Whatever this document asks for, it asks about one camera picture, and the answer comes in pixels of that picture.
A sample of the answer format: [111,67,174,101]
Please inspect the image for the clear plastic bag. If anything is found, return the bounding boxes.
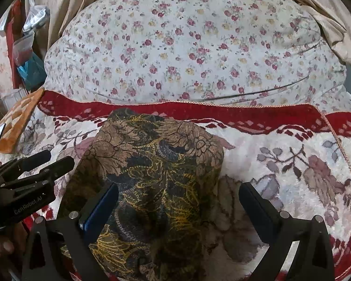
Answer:
[12,32,36,66]

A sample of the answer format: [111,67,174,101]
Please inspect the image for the red white floral fleece blanket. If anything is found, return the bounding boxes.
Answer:
[0,89,351,281]

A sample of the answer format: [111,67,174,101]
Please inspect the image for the blue bag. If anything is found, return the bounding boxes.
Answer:
[17,51,47,91]

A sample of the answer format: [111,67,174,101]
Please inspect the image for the beige curtain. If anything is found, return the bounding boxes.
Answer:
[33,0,106,62]

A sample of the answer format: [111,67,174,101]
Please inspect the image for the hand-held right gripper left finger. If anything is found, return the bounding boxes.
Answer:
[21,182,119,281]

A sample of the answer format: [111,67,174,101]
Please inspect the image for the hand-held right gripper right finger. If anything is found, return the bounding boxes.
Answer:
[239,182,335,281]

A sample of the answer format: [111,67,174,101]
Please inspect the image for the white rose print pillow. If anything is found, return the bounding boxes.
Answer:
[44,0,348,107]

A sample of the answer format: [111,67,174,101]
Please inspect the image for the person's left hand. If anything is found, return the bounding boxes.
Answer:
[0,225,27,261]

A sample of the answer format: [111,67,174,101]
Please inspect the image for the beige crumpled cloth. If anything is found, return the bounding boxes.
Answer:
[266,0,351,66]

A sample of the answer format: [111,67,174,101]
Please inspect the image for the brown batik patterned garment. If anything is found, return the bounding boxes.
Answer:
[58,108,225,281]

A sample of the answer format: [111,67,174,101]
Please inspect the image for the silver foil packet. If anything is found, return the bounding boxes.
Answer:
[22,6,51,33]

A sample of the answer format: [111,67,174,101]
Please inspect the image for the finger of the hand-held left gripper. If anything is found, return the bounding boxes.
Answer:
[0,149,52,179]
[6,156,75,188]

